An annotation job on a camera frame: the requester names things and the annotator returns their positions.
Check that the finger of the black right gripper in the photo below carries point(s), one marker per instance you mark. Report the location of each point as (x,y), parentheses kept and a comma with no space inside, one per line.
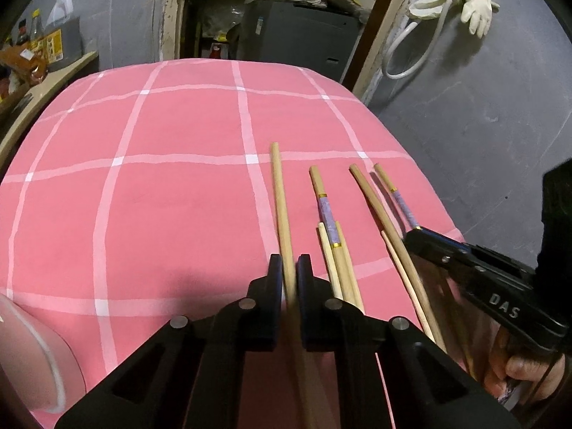
(444,252)

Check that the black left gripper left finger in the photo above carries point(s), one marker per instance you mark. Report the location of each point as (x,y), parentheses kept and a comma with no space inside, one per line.
(188,374)

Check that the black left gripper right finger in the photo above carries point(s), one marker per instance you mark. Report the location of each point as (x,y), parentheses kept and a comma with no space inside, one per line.
(388,373)

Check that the long curved wooden chopstick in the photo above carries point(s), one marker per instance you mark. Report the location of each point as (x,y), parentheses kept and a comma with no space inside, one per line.
(388,226)

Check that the person's right hand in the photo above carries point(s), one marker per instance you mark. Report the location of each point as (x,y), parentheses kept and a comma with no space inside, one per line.
(545,376)

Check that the short plain wooden chopstick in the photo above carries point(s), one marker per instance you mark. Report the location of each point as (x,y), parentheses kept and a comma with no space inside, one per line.
(348,282)

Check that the purple banded wooden chopstick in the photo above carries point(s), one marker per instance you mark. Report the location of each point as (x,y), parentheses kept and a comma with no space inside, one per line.
(324,207)

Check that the thin plain wooden chopstick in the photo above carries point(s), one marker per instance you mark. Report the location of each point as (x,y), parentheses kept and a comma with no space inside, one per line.
(330,261)

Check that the pink checked tablecloth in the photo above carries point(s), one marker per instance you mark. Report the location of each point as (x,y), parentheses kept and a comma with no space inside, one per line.
(145,192)

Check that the white rubber glove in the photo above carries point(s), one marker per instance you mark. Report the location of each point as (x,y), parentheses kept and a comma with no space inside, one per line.
(476,14)

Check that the dark grey cabinet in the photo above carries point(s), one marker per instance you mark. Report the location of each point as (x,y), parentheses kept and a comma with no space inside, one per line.
(294,34)

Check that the red fire extinguisher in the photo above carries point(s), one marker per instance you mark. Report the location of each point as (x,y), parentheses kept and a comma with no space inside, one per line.
(216,51)

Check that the dark sauce bottle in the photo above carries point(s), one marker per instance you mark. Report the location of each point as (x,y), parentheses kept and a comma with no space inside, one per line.
(23,36)

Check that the white plastic jug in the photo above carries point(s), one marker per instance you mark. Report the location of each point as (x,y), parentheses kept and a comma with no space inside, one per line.
(61,11)

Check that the wooden door frame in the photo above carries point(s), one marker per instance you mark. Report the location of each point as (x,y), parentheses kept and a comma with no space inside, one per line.
(380,26)

